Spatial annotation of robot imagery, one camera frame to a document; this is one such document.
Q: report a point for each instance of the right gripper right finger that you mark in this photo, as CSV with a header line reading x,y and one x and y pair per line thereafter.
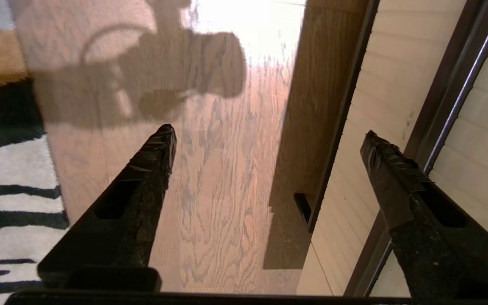
x,y
430,237

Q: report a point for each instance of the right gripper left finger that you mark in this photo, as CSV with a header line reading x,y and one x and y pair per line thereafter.
x,y
112,220

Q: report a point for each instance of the cream ribbed drawer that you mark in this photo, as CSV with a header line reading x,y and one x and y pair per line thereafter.
x,y
375,84

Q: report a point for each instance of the cream tv cabinet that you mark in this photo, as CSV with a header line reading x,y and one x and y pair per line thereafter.
x,y
305,284

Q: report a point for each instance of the black white zebra rug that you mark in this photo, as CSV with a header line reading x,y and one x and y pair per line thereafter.
x,y
11,169

